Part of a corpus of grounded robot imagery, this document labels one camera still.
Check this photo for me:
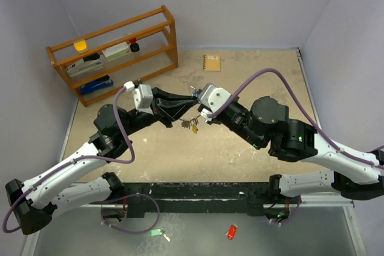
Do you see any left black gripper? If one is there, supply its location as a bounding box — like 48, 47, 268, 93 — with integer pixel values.
121, 88, 197, 137

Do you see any silver metal keyring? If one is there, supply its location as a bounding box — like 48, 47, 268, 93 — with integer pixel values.
180, 116, 199, 129

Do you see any yellow tagged key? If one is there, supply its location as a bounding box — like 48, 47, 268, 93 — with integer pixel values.
191, 124, 199, 134

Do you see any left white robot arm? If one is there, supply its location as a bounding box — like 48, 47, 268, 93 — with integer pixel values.
2, 82, 199, 235

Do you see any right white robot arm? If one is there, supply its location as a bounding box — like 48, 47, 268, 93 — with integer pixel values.
199, 92, 383, 203

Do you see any brown spiral notebook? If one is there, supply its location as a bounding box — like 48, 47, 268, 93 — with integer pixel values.
203, 55, 221, 72

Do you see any red black bottle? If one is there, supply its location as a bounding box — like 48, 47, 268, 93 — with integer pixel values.
129, 38, 140, 53

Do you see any blue stapler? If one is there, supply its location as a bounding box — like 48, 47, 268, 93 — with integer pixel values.
80, 75, 113, 95

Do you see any white cardboard box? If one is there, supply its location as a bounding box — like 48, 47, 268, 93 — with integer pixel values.
102, 42, 130, 62

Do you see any orange wooden shelf rack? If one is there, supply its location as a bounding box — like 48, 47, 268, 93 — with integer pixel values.
46, 5, 179, 107

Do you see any black white stapler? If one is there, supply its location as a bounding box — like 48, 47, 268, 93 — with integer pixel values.
66, 53, 106, 77

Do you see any yellow lidded container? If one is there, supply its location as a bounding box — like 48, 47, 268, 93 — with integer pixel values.
73, 40, 88, 54

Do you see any red tagged key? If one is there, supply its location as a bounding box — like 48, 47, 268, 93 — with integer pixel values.
225, 224, 238, 240

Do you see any green tagged key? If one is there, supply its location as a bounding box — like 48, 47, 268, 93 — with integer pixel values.
149, 228, 170, 242

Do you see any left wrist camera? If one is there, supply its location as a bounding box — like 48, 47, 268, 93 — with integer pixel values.
123, 82, 154, 115

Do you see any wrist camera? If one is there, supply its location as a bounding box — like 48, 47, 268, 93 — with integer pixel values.
123, 82, 154, 115
197, 83, 232, 121

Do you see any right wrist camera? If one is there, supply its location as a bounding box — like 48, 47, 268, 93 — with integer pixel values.
197, 83, 232, 121

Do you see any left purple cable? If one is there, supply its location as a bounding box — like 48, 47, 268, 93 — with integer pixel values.
2, 86, 136, 234

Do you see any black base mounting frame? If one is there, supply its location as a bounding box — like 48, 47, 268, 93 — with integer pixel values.
101, 172, 301, 218

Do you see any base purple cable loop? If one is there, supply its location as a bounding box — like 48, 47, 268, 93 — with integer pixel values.
100, 189, 161, 234

